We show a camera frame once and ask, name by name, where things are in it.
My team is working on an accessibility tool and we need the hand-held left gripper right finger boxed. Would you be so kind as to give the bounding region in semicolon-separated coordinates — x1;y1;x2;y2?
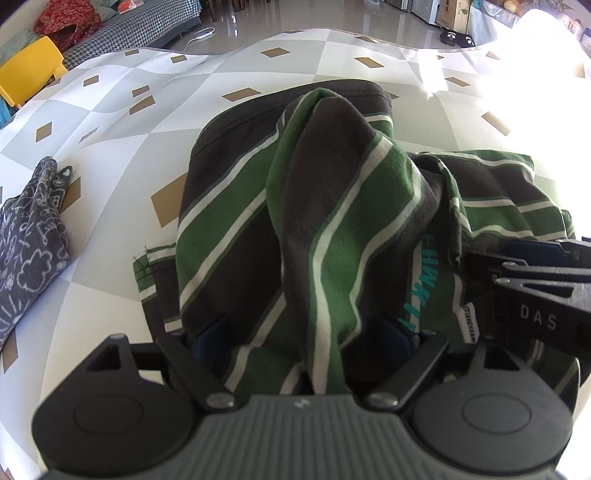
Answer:
362;314;525;412

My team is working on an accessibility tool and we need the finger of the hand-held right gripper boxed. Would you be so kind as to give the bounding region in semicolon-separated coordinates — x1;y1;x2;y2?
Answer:
505;239;591;268
462;251;591;289

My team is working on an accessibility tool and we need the green brown striped t-shirt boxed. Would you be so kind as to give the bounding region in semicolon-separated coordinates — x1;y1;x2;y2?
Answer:
133;79;580;404

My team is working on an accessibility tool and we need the dark wooden dining chair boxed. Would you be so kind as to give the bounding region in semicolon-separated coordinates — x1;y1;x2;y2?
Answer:
201;0;250;19

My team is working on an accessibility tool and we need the white power strip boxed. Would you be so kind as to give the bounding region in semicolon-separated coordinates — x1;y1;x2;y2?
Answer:
185;27;217;49

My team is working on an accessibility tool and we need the cardboard box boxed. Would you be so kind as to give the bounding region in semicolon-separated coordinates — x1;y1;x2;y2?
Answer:
436;0;472;31

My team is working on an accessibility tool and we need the yellow plastic chair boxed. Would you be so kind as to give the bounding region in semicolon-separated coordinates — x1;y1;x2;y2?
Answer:
0;36;69;109

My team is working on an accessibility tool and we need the white refrigerator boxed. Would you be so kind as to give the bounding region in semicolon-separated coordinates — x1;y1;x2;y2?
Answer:
409;0;439;24

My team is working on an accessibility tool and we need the red patterned cloth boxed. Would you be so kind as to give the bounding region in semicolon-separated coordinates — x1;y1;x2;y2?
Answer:
34;0;102;47

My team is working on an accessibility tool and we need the grey-green cushion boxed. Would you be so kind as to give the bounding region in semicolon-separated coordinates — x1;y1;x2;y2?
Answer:
0;28;42;65

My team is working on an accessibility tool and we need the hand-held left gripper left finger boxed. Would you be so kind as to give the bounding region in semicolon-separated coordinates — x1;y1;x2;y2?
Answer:
85;316;238;412

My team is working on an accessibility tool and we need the dark grey printed cloth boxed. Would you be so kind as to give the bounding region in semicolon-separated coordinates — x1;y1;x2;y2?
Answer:
0;156;75;352

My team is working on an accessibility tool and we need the houndstooth sofa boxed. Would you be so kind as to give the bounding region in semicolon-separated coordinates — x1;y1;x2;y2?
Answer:
62;0;201;70

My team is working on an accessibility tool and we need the grey white diamond-pattern mat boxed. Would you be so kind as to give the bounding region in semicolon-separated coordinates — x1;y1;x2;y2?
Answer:
0;9;591;480

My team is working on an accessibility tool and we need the pale green pillow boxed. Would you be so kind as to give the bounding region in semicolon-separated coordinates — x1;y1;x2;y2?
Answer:
90;0;121;21

